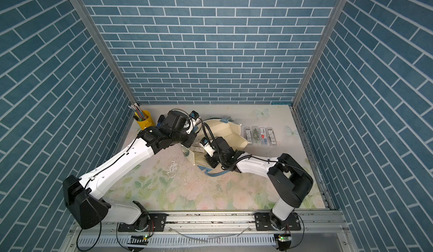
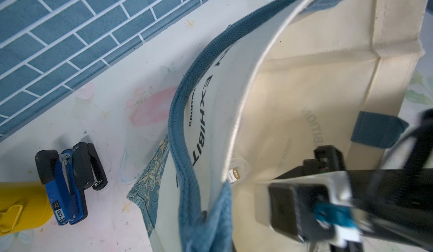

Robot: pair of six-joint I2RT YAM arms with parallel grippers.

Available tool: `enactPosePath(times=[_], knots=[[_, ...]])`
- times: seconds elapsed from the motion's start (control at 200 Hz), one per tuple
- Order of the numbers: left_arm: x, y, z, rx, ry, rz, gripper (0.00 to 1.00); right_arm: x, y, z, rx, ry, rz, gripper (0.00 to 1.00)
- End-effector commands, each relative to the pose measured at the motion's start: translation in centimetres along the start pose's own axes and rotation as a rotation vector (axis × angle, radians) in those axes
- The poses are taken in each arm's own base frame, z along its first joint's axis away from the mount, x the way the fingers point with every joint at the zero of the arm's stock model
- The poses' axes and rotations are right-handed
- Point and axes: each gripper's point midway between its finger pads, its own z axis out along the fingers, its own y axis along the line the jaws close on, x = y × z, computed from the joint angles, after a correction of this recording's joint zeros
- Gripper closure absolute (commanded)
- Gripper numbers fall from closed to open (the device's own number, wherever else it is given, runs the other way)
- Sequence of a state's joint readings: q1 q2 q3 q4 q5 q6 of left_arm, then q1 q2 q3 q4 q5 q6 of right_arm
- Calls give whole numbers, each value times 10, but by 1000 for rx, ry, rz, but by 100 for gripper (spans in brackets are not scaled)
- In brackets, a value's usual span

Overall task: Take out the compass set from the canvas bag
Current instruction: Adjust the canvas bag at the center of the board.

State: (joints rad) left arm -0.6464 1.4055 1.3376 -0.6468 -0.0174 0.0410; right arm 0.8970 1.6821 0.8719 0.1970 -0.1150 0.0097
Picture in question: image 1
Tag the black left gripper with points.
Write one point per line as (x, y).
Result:
(191, 136)

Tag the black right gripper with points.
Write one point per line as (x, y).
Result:
(210, 159)

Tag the cream canvas tote bag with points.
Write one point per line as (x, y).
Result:
(214, 128)

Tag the clear compass case gold label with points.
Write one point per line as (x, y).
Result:
(248, 135)

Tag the clear compass case blue insert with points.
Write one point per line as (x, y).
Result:
(263, 137)

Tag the clear compass set case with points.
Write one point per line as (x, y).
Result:
(255, 135)

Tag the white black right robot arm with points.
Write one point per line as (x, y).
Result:
(290, 180)

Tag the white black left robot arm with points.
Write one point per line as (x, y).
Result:
(84, 195)

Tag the yellow pencil cup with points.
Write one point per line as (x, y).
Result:
(149, 122)

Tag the coloured pencils bundle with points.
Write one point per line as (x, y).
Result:
(138, 113)

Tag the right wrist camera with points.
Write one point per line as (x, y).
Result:
(207, 146)

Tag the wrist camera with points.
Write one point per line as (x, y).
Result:
(193, 120)
(207, 146)

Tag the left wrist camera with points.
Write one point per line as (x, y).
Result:
(193, 120)

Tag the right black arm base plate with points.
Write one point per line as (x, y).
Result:
(277, 221)

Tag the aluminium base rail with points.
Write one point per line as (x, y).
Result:
(219, 231)

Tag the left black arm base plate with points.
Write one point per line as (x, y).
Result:
(150, 223)

